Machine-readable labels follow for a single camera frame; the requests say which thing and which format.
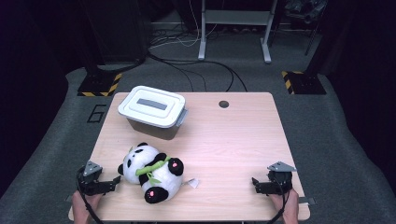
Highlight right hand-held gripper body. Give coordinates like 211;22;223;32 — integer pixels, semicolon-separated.
266;161;298;196

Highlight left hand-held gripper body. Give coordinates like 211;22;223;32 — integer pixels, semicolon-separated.
77;161;109;197

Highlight panda plush toy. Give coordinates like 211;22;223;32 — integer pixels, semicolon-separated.
117;142;201;204

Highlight brown transparent storage box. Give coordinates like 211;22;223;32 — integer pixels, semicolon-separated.
125;107;190;141

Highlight white storage box lid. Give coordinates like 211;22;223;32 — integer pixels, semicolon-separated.
117;85;187;129

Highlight person's left hand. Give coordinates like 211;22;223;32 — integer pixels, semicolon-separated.
72;189;103;224

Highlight person's right hand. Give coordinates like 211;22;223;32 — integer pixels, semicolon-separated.
268;189;300;224

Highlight black striped stand base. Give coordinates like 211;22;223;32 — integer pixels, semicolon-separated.
281;70;328;96
77;72;123;97

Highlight large black case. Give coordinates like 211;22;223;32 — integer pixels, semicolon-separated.
79;0;149;64

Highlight dark equipment on stand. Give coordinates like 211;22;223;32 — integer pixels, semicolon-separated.
283;0;329;25

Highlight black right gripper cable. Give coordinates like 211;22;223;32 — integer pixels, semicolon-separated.
266;178;291;224

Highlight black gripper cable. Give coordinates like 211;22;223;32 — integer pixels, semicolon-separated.
266;178;291;224
76;172;105;224

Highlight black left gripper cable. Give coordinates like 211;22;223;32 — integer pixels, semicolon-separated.
76;172;105;224

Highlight black floor cables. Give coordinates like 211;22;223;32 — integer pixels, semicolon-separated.
147;50;248;93

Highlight white floor cables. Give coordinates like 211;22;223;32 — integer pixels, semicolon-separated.
148;0;219;50

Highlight white metal stand frame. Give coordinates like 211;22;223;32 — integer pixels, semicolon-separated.
197;0;280;64

